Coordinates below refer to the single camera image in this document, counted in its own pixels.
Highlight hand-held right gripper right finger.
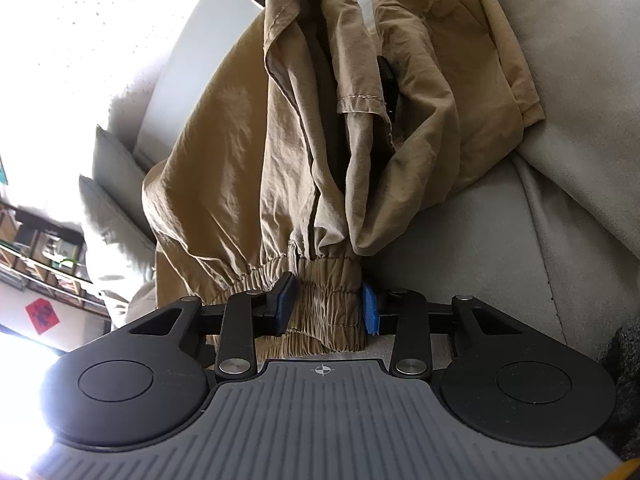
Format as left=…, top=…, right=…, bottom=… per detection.
left=361, top=281, right=518, bottom=378

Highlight grey pillow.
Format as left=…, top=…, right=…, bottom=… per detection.
left=94, top=125, right=157, bottom=188
left=77, top=175, right=162, bottom=323

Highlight wooden shelf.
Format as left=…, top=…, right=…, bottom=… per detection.
left=0, top=200, right=111, bottom=318

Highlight grey sofa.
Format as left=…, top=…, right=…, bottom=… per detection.
left=95, top=0, right=640, bottom=361

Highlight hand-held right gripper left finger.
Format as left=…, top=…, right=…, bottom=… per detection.
left=127, top=272, right=301, bottom=378

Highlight red paper sign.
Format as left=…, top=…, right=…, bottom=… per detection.
left=25, top=297, right=62, bottom=337

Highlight dark spotted cloth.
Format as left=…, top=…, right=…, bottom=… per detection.
left=595, top=325, right=640, bottom=466

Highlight tan cargo pants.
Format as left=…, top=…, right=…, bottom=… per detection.
left=141, top=0, right=547, bottom=361

